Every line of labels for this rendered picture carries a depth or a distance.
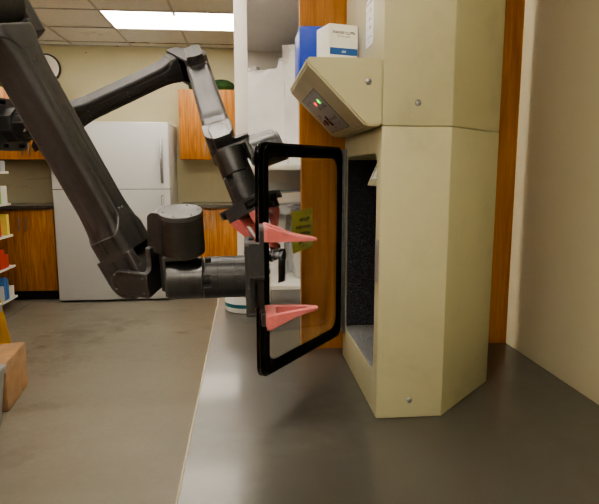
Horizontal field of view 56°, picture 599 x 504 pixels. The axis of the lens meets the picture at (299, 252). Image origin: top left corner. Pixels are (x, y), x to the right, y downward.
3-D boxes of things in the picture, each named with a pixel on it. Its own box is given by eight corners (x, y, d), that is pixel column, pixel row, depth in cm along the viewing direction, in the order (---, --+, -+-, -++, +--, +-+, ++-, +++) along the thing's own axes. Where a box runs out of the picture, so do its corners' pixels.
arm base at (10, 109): (22, 150, 139) (19, 101, 138) (49, 150, 137) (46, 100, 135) (-6, 149, 131) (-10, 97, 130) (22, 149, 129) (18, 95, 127)
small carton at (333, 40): (343, 70, 94) (344, 32, 93) (357, 65, 89) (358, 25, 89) (316, 68, 92) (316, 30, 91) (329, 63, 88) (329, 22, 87)
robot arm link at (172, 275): (165, 287, 80) (160, 307, 75) (161, 243, 77) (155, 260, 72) (214, 286, 80) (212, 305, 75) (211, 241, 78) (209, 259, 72)
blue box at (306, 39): (344, 86, 112) (344, 39, 111) (353, 78, 102) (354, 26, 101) (294, 85, 111) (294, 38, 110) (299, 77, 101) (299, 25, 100)
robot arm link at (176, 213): (146, 266, 84) (112, 292, 76) (137, 193, 79) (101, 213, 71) (220, 277, 80) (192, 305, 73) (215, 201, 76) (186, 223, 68)
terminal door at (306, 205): (340, 334, 121) (342, 147, 115) (260, 379, 95) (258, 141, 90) (337, 334, 122) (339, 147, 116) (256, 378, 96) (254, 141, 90)
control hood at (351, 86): (344, 137, 117) (345, 88, 115) (382, 126, 85) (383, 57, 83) (289, 137, 116) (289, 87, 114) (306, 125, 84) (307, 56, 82)
